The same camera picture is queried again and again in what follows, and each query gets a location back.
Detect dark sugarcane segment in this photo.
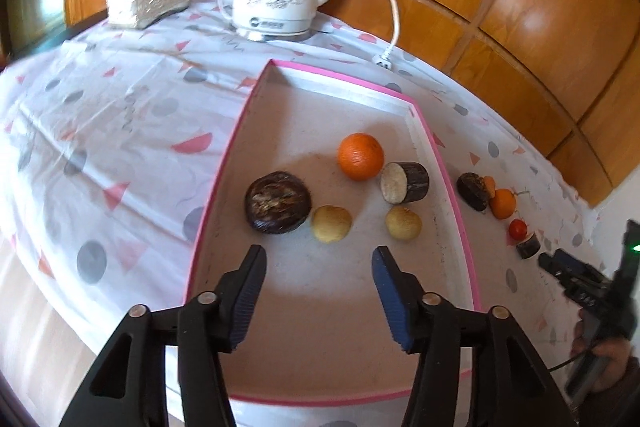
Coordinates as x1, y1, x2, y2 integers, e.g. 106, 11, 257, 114
380, 161, 431, 205
515, 232, 541, 260

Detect small red tomato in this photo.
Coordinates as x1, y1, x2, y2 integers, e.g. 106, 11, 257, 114
508, 219, 528, 243

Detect small yellow round fruit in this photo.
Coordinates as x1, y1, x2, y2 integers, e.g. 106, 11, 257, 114
385, 206, 422, 241

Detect small orange carrot piece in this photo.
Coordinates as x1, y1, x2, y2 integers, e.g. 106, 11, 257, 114
483, 176, 496, 198

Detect dark brown dried fruit front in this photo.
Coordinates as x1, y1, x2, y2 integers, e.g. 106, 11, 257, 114
244, 171, 312, 234

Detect dark brown dried fruit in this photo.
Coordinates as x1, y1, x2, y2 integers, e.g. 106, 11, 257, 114
456, 172, 490, 212
244, 171, 312, 234

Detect pale yellow round fruit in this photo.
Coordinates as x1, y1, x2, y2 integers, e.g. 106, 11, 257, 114
311, 205, 352, 244

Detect person right hand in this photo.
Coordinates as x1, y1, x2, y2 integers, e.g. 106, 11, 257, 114
570, 317, 632, 392

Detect orange mandarin with stem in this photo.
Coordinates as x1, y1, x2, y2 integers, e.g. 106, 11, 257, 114
489, 188, 528, 220

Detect pink-edged shallow tray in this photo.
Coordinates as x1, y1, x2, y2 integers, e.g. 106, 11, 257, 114
188, 61, 478, 407

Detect white patterned tablecloth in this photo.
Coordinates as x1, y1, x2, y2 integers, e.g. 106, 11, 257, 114
1, 0, 597, 426

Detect metal kettle base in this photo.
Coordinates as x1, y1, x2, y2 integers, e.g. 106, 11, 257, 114
234, 27, 311, 42

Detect white kettle power cord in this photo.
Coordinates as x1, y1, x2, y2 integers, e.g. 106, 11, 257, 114
311, 0, 402, 70

